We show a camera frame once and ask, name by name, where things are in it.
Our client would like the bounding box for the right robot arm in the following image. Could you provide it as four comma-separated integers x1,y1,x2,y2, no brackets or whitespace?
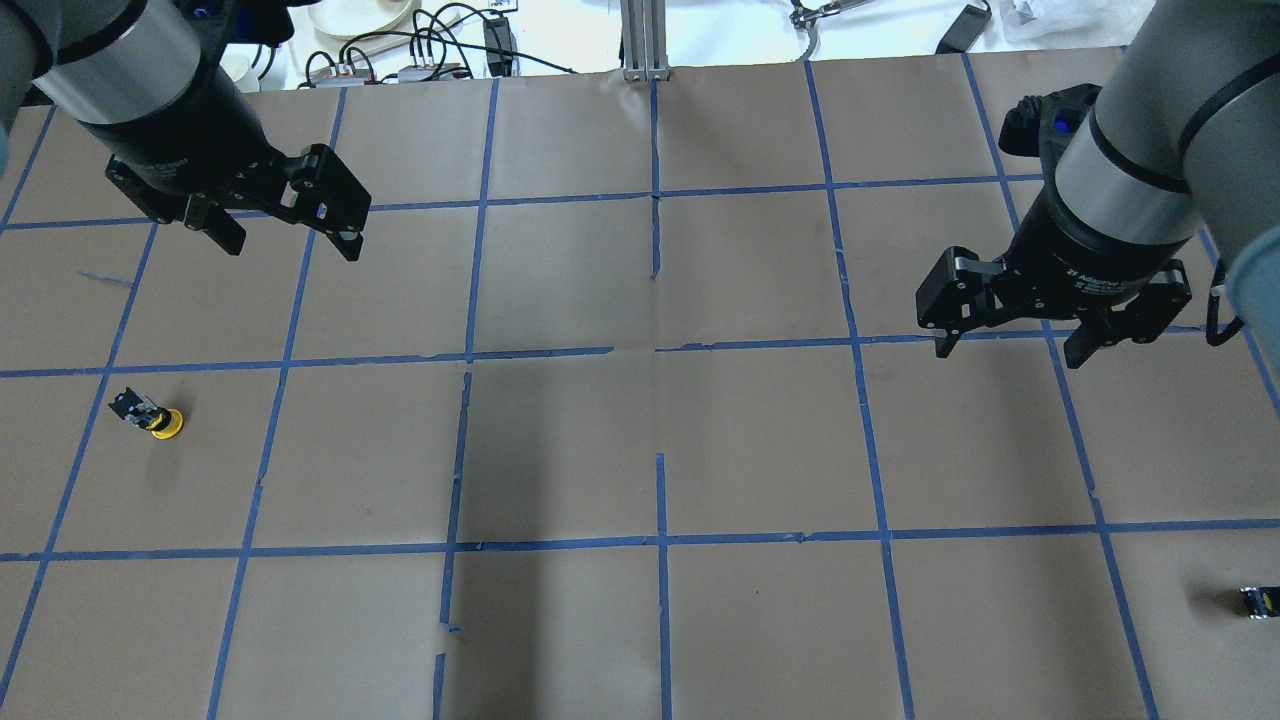
915,1,1279,369

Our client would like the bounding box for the small black yellow switch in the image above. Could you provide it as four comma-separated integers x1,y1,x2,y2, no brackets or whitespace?
1238,585,1280,620

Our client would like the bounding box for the black power adapter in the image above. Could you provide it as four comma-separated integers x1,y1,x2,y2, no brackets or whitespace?
934,1,992,55

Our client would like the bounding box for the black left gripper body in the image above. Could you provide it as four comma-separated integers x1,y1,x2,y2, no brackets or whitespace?
104,60,285,224

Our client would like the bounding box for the usb hub with cables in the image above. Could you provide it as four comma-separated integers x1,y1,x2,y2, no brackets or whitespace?
289,1,517,88

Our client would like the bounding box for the aluminium frame post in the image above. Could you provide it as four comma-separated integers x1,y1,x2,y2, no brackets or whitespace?
620,0,671,83

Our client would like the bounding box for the beige plate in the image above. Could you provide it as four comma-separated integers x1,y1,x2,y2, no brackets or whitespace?
305,1,416,40

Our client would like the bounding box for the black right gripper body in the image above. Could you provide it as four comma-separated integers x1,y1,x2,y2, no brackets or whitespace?
1005,184,1190,322

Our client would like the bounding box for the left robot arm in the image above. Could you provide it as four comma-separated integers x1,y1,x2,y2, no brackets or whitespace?
3,1,372,263

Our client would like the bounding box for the yellow push button switch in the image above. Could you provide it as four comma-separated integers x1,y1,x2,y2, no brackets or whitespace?
108,387,186,439

